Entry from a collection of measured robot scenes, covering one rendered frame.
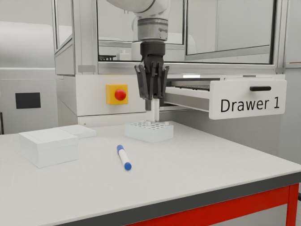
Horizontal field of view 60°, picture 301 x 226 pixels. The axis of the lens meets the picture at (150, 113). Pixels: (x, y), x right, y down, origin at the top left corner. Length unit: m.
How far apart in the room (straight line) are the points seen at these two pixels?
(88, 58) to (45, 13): 3.32
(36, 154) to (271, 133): 1.16
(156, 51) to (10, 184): 0.49
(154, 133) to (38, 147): 0.30
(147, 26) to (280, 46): 0.84
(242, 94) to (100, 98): 0.48
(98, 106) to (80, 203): 0.59
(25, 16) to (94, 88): 3.34
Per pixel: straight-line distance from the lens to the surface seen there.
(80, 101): 0.95
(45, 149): 0.57
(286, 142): 2.84
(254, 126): 1.37
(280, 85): 0.93
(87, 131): 0.81
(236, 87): 0.80
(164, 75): 0.82
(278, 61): 1.44
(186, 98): 0.90
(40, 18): 4.23
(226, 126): 1.25
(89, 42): 0.96
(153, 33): 0.76
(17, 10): 4.24
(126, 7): 0.68
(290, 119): 2.78
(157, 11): 0.76
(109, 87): 0.92
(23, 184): 0.51
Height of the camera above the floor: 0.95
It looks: 9 degrees down
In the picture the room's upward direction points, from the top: straight up
